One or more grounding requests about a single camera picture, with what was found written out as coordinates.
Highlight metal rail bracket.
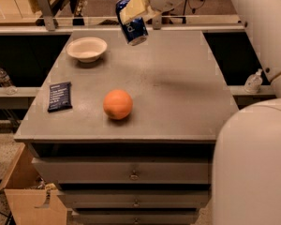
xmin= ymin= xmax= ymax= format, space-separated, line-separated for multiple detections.
xmin=37 ymin=0 xmax=56 ymax=31
xmin=152 ymin=15 xmax=162 ymax=30

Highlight cardboard box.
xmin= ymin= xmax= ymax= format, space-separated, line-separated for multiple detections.
xmin=0 ymin=143 xmax=67 ymax=225

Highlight dark blue snack packet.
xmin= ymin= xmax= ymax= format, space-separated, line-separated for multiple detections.
xmin=48 ymin=82 xmax=72 ymax=113

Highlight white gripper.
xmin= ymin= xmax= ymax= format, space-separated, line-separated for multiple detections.
xmin=120 ymin=0 xmax=183 ymax=24

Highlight orange fruit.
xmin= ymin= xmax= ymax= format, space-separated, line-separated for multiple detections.
xmin=103 ymin=89 xmax=133 ymax=120

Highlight clear sanitizer bottle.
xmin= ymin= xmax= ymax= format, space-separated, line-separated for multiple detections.
xmin=244 ymin=68 xmax=263 ymax=94

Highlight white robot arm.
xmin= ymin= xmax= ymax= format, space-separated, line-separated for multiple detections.
xmin=212 ymin=0 xmax=281 ymax=225

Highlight middle metal rail bracket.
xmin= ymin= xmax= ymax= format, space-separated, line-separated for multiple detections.
xmin=152 ymin=15 xmax=162 ymax=30

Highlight left metal rail bracket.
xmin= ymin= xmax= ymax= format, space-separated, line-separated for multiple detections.
xmin=37 ymin=0 xmax=56 ymax=31

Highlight grey drawer cabinet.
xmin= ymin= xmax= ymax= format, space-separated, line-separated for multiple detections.
xmin=16 ymin=30 xmax=237 ymax=225

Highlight clear plastic water bottle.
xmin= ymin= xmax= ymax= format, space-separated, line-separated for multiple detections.
xmin=0 ymin=67 xmax=17 ymax=95

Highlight white bowl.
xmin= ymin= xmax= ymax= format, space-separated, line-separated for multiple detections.
xmin=66 ymin=37 xmax=108 ymax=63

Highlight blue pepsi can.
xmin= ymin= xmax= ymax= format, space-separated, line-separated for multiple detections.
xmin=115 ymin=0 xmax=148 ymax=46

